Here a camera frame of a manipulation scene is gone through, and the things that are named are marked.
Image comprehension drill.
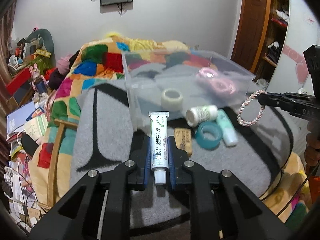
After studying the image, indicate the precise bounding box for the pink white braided bracelet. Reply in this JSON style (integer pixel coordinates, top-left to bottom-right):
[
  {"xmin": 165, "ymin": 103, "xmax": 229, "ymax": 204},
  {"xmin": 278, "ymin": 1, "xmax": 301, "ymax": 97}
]
[{"xmin": 236, "ymin": 90, "xmax": 267, "ymax": 127}]

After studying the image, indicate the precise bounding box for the pink rope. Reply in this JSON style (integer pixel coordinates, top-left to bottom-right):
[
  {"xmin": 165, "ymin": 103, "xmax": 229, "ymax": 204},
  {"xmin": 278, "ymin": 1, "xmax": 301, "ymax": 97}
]
[{"xmin": 196, "ymin": 67, "xmax": 237, "ymax": 96}]

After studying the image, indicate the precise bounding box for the mint green tube bottle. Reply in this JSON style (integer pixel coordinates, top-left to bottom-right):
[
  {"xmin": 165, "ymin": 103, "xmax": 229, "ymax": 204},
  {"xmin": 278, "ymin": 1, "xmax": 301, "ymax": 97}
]
[{"xmin": 216, "ymin": 109, "xmax": 238, "ymax": 147}]

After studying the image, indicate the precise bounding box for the teal tape roll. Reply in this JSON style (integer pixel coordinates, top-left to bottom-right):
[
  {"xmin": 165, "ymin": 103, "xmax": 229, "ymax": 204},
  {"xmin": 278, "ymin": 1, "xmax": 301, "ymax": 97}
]
[{"xmin": 195, "ymin": 121, "xmax": 223, "ymax": 150}]

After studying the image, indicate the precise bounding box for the white ointment tube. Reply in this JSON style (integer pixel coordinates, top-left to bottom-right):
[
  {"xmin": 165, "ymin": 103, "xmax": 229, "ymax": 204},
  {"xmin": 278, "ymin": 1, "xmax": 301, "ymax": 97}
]
[{"xmin": 149, "ymin": 112, "xmax": 169, "ymax": 185}]

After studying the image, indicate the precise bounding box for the wooden stamp block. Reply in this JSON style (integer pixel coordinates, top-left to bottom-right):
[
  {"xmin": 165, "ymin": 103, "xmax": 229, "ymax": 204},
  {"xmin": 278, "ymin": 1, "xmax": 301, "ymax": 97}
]
[{"xmin": 174, "ymin": 128, "xmax": 193, "ymax": 157}]

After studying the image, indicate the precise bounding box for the white pill bottle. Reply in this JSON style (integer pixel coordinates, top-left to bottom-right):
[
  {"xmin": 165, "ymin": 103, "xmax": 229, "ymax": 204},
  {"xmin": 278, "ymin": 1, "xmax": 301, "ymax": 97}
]
[{"xmin": 185, "ymin": 105, "xmax": 218, "ymax": 127}]

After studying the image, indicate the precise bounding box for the white tape roll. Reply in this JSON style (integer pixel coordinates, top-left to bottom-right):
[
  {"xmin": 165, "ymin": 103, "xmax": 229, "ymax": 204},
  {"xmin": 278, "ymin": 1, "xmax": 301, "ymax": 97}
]
[{"xmin": 161, "ymin": 88, "xmax": 183, "ymax": 112}]

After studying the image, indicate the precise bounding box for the right hand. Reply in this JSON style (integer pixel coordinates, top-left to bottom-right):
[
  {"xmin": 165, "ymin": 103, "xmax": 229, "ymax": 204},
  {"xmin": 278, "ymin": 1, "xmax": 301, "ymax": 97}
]
[{"xmin": 304, "ymin": 121, "xmax": 320, "ymax": 166}]

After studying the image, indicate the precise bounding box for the brown wooden door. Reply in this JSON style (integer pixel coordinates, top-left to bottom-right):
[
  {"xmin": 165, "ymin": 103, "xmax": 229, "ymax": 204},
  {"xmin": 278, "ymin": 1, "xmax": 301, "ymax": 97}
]
[{"xmin": 231, "ymin": 0, "xmax": 271, "ymax": 73}]

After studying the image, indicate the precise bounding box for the grey black striped blanket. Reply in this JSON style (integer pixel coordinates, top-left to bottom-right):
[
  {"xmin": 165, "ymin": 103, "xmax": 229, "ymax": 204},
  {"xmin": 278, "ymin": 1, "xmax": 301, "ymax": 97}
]
[{"xmin": 70, "ymin": 80, "xmax": 293, "ymax": 235}]

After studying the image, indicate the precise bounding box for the clear plastic storage box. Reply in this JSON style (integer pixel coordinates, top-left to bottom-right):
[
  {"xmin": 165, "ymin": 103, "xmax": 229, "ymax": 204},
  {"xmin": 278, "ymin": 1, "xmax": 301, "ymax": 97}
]
[{"xmin": 121, "ymin": 49, "xmax": 254, "ymax": 131}]

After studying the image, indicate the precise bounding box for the blue white notebook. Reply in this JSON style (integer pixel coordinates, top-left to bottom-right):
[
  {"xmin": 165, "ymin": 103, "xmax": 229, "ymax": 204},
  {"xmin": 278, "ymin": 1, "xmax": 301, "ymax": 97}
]
[{"xmin": 7, "ymin": 101, "xmax": 35, "ymax": 140}]

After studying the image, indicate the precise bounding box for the pink rabbit toy bottle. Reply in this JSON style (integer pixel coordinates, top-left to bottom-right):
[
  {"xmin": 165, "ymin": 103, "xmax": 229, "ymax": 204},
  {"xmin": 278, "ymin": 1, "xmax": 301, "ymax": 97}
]
[{"xmin": 29, "ymin": 63, "xmax": 48, "ymax": 94}]

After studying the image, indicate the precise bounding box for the colourful patchwork quilt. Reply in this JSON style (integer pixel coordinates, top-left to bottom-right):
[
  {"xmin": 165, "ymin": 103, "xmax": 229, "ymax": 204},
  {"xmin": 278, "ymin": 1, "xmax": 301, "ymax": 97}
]
[{"xmin": 28, "ymin": 36, "xmax": 189, "ymax": 209}]

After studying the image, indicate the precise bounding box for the pink knit hat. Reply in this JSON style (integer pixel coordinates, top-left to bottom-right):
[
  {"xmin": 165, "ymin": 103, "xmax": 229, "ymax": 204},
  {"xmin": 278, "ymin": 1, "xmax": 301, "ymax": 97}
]
[{"xmin": 56, "ymin": 54, "xmax": 73, "ymax": 75}]

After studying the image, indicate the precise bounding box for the red box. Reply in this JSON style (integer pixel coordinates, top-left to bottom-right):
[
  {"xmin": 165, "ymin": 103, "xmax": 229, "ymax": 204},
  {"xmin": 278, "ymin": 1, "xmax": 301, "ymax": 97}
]
[{"xmin": 6, "ymin": 67, "xmax": 31, "ymax": 96}]

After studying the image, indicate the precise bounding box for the green gift box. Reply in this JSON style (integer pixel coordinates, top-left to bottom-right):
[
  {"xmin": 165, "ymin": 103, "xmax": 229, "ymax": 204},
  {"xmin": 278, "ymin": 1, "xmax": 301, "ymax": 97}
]
[{"xmin": 23, "ymin": 54, "xmax": 53, "ymax": 74}]

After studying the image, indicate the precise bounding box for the yellow pillow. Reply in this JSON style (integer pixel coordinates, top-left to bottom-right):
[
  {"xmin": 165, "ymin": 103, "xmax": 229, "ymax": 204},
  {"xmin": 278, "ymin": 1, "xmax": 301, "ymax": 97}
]
[{"xmin": 105, "ymin": 32, "xmax": 121, "ymax": 38}]

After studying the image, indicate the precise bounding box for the grey neck pillow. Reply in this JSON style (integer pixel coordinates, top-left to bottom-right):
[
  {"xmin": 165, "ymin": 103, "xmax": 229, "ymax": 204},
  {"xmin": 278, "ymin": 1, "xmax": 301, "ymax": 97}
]
[{"xmin": 27, "ymin": 29, "xmax": 56, "ymax": 66}]

